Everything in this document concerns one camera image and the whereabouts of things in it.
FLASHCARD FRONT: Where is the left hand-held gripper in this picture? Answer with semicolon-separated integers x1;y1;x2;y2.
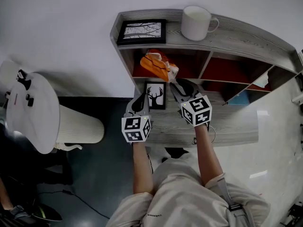
121;92;152;143

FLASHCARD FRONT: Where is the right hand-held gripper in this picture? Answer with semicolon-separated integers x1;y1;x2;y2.
169;78;213;128

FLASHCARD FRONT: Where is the orange and white bag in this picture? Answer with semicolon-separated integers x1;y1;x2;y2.
140;48;179;84

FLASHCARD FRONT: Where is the grey wooden shelf unit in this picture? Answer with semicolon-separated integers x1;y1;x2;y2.
109;8;303;106

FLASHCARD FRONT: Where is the person's right forearm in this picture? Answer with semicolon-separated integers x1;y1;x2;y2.
194;123;225;187

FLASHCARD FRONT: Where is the person's left forearm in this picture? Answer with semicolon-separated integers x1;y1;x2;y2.
132;141;155;195

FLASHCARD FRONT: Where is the grey wooden desk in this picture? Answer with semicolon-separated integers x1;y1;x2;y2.
133;78;260;149

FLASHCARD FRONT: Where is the light blue flat box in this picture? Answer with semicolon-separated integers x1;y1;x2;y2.
228;89;250;106

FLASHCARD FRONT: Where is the white mug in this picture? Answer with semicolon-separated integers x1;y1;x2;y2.
180;5;220;42

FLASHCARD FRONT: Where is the beige hooded sweatshirt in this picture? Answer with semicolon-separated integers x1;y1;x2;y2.
106;152;271;227

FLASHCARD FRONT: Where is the black frame deer picture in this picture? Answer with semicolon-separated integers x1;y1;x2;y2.
144;80;167;110

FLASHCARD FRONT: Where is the thin white gripper cable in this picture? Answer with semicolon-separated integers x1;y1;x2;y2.
191;124;217;145

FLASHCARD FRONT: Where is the black frame branches picture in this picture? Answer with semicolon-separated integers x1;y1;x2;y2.
116;18;167;46

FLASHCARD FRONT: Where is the white round pedestal table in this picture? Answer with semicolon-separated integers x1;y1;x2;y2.
5;72;105;155

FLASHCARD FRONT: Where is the black floor cable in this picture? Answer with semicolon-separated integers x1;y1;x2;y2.
37;189;111;220

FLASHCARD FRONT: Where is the grey shoulder strap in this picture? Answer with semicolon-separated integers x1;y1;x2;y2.
216;174;254;227

